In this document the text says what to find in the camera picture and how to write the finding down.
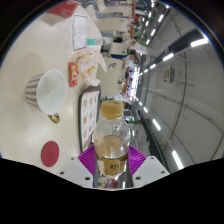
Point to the clear bottle with yellow drink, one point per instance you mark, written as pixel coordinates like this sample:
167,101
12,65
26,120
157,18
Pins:
111,150

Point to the group of beige chairs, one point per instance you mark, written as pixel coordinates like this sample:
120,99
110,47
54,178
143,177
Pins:
115,23

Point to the ceiling air conditioner unit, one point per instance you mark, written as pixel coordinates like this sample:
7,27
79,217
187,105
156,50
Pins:
168,74

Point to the beige chair with round hole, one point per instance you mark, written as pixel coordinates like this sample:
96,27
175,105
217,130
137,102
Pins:
111,78

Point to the red sauce packet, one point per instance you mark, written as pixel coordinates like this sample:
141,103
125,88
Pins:
73,75

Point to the white printed card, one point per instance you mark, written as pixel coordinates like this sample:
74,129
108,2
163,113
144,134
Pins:
80,33

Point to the flat round red coaster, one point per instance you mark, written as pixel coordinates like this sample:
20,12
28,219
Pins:
50,154

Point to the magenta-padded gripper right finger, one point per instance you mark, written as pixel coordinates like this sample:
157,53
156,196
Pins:
148,170

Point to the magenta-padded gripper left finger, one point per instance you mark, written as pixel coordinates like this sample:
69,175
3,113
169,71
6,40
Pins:
78,170

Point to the clear bag with fried food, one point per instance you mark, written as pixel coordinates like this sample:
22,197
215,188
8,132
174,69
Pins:
90,66

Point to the group of ceiling lights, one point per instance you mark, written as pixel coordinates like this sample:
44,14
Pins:
199,42

